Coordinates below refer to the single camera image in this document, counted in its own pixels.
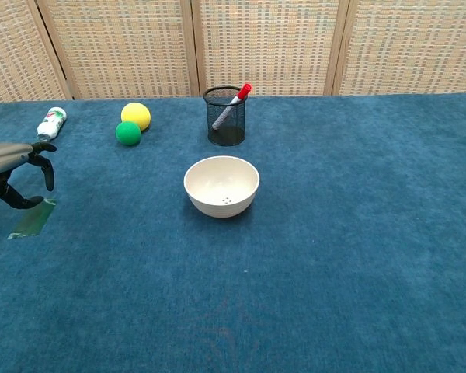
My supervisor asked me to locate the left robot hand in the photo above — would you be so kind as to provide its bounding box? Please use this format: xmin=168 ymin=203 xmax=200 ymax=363
xmin=0 ymin=141 xmax=58 ymax=210

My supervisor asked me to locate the green tape strip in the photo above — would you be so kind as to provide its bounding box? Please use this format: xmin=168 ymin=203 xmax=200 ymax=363
xmin=7 ymin=197 xmax=58 ymax=240

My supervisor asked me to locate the white plastic bottle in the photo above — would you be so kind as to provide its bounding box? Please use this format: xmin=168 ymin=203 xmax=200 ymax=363
xmin=37 ymin=106 xmax=68 ymax=142

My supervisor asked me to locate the green foam ball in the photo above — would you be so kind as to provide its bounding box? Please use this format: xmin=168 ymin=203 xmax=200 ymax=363
xmin=115 ymin=120 xmax=142 ymax=147

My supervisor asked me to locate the yellow foam ball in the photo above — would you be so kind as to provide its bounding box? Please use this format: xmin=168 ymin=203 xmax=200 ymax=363
xmin=120 ymin=102 xmax=152 ymax=132

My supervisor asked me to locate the cream ceramic bowl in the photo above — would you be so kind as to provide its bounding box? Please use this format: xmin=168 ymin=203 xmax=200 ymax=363
xmin=183 ymin=155 xmax=261 ymax=218

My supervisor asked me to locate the black mesh pen holder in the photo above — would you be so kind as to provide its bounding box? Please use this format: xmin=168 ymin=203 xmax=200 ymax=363
xmin=203 ymin=85 xmax=248 ymax=147

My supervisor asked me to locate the red capped marker pen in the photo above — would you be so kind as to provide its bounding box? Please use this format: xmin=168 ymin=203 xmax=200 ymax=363
xmin=211 ymin=82 xmax=253 ymax=130

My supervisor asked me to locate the blue table cloth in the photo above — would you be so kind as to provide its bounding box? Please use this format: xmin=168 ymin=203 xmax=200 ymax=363
xmin=0 ymin=91 xmax=466 ymax=373

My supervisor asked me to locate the woven folding screen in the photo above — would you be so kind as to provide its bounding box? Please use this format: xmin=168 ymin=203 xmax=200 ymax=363
xmin=0 ymin=0 xmax=466 ymax=106

